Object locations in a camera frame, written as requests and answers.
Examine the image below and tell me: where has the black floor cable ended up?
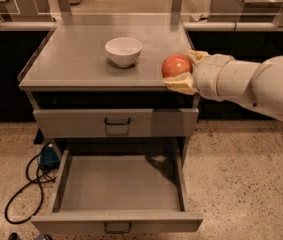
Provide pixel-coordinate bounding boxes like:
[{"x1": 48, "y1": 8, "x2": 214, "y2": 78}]
[{"x1": 4, "y1": 152, "x2": 57, "y2": 225}]

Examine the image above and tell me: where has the black top drawer handle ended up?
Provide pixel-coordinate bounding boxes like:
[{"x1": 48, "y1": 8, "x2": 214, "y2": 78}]
[{"x1": 104, "y1": 117, "x2": 131, "y2": 126}]

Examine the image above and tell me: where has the black middle drawer handle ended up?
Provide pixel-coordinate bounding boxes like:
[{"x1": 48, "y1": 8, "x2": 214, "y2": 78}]
[{"x1": 104, "y1": 222, "x2": 132, "y2": 234}]

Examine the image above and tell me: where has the black drawer handle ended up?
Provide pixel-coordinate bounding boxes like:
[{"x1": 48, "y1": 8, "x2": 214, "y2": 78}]
[
  {"x1": 104, "y1": 117, "x2": 131, "y2": 126},
  {"x1": 104, "y1": 222, "x2": 132, "y2": 234}
]

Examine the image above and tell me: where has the closed grey top drawer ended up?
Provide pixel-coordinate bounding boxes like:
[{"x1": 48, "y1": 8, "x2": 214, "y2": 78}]
[{"x1": 34, "y1": 109, "x2": 199, "y2": 138}]

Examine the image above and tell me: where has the blue power box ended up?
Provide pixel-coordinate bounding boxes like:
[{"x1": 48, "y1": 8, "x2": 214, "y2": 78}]
[{"x1": 39, "y1": 144, "x2": 60, "y2": 170}]

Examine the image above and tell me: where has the steel background table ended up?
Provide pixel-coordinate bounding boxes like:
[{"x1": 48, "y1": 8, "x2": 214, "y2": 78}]
[{"x1": 208, "y1": 0, "x2": 283, "y2": 22}]

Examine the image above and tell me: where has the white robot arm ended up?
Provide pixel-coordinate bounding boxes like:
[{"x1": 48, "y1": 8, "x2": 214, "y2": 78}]
[{"x1": 161, "y1": 50, "x2": 283, "y2": 121}]

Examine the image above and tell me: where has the white horizontal rail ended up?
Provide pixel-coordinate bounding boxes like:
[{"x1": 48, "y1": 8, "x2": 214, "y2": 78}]
[{"x1": 0, "y1": 20, "x2": 283, "y2": 32}]

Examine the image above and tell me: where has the white ceramic bowl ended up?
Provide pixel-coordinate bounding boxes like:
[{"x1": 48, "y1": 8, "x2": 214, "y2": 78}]
[{"x1": 105, "y1": 37, "x2": 143, "y2": 68}]

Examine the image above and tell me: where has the red apple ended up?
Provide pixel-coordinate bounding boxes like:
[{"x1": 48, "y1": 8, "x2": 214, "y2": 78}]
[{"x1": 162, "y1": 54, "x2": 193, "y2": 78}]

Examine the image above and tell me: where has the grey drawer cabinet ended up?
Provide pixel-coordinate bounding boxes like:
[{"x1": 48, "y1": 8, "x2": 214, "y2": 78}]
[{"x1": 20, "y1": 14, "x2": 198, "y2": 157}]

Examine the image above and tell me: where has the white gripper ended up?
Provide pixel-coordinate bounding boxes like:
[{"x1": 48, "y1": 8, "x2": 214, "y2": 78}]
[{"x1": 163, "y1": 50, "x2": 234, "y2": 101}]

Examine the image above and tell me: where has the open grey middle drawer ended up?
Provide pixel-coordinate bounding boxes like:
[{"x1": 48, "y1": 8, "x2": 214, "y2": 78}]
[{"x1": 31, "y1": 150, "x2": 203, "y2": 234}]

